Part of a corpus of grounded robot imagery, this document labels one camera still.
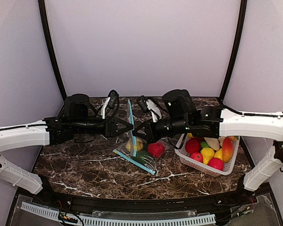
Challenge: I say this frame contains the red toy apple large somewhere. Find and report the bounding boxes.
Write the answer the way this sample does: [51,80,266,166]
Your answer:
[148,142,165,158]

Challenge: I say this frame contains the dark green toy pepper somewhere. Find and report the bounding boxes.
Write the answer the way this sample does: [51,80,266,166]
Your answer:
[133,151,153,165]

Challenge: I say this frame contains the large clear zip bag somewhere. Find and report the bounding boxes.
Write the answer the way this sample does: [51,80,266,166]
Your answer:
[112,138,170,176]

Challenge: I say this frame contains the white toy radish green leaves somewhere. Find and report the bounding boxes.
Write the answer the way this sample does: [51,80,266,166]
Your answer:
[204,137,220,151]

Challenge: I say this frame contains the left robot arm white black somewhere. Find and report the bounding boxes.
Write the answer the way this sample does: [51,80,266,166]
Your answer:
[0,90,133,194]

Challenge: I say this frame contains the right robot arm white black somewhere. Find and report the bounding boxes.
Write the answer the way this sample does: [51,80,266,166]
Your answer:
[133,89,283,191]

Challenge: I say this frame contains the white plastic basket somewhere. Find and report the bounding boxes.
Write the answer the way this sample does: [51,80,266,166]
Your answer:
[175,134,240,177]

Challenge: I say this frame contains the red toy fruit left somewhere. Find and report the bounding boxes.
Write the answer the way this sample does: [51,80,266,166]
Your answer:
[185,138,201,154]

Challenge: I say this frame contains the red toy fruit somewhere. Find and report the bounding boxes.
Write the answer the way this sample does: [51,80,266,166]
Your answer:
[185,138,201,154]
[208,158,224,171]

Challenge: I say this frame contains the red toy fruit front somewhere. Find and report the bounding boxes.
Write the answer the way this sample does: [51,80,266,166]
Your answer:
[208,158,224,171]

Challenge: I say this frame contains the yellow toy lemon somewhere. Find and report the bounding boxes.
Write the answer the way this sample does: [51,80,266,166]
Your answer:
[214,148,224,161]

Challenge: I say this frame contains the yellow toy pear with leaf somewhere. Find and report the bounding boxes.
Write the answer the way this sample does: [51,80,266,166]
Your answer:
[229,136,239,141]

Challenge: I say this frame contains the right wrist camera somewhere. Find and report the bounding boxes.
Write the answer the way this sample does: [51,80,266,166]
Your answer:
[137,96,162,122]

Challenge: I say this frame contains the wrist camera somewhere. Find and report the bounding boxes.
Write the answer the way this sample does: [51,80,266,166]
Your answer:
[99,89,119,119]
[137,96,162,122]

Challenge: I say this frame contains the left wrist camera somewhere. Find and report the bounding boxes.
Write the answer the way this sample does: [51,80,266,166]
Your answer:
[99,89,119,119]

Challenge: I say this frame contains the black front rail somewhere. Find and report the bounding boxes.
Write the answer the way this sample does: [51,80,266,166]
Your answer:
[33,189,266,213]

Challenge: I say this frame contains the white slotted cable duct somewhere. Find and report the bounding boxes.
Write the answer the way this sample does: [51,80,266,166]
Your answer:
[20,202,216,226]

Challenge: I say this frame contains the black corner frame post left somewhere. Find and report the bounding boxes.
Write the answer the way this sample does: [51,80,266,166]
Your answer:
[38,0,67,101]

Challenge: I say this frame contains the black corner frame post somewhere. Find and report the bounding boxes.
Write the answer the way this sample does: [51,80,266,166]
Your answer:
[38,0,67,101]
[218,0,248,103]

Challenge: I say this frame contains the black corner frame post right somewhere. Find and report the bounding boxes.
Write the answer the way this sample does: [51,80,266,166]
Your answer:
[218,0,248,103]

